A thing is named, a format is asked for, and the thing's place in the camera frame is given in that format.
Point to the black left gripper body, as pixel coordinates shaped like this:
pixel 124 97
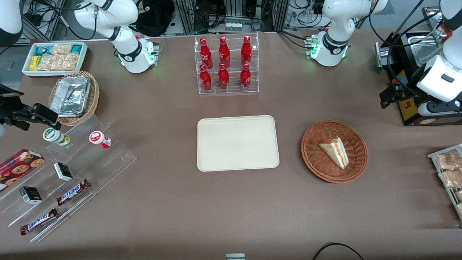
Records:
pixel 407 90

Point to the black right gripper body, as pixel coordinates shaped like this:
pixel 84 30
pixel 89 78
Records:
pixel 8 105

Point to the triangular sandwich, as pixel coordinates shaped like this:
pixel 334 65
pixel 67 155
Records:
pixel 335 151

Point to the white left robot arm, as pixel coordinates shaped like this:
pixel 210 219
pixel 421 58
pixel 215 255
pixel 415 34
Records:
pixel 335 21

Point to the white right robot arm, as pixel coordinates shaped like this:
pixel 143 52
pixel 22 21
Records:
pixel 126 43

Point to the light wicker basket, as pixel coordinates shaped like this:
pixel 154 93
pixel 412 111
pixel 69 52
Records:
pixel 94 97

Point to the tray of packaged crackers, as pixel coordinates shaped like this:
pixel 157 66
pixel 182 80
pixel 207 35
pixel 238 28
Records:
pixel 438 153

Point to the round brown wicker basket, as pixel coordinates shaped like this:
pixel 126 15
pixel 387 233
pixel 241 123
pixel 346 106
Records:
pixel 317 162

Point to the cream rectangular tray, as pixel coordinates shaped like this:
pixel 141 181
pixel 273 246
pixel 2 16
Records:
pixel 238 144

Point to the green and white cup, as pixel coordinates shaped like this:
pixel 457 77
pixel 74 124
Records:
pixel 54 135

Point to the black food warmer machine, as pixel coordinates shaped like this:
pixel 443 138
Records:
pixel 409 115

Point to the aluminium foil container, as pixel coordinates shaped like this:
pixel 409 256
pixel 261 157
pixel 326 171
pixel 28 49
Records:
pixel 70 95

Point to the red cookie box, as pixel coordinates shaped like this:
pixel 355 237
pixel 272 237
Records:
pixel 18 168

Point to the steel warmer pan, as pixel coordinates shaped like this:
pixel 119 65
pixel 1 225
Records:
pixel 426 50

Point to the yellow snack packet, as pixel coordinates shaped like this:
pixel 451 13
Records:
pixel 34 63

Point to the large clear bag of crackers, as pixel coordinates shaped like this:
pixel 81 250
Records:
pixel 59 62

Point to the red and white cup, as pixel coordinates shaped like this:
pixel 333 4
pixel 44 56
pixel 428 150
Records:
pixel 99 139

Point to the small black box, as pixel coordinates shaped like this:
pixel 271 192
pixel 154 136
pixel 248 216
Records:
pixel 30 195
pixel 63 171

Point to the teal snack packet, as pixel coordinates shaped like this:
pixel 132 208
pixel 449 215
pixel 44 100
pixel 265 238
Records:
pixel 76 48
pixel 43 50

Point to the white snack bin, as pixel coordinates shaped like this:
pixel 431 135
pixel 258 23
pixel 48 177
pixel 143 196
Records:
pixel 85 57

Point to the clear acrylic stepped shelf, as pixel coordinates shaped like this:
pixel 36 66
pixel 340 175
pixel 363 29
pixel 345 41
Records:
pixel 108 162

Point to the clear bag of snacks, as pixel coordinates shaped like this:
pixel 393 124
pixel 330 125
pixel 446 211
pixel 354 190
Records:
pixel 460 209
pixel 449 160
pixel 453 178
pixel 459 195

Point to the Snickers bar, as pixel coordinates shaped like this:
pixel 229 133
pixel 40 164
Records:
pixel 72 192
pixel 39 221

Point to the black bag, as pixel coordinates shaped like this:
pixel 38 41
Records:
pixel 153 18

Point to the red cola bottle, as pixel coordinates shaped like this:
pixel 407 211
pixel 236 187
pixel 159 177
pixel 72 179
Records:
pixel 224 54
pixel 223 79
pixel 205 81
pixel 206 54
pixel 246 52
pixel 245 79

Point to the clear acrylic bottle rack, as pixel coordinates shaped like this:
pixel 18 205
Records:
pixel 232 92

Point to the white power strip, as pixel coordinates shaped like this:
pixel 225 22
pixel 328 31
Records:
pixel 233 26

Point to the grey device edge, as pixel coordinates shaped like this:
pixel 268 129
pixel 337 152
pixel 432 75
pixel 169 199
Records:
pixel 235 256

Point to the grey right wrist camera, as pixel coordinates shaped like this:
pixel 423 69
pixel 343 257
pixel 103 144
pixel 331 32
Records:
pixel 2 130

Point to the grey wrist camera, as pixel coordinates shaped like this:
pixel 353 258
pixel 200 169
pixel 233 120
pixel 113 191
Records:
pixel 2 130
pixel 438 108

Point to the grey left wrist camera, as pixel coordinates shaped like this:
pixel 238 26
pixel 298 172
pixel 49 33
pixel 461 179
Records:
pixel 438 108

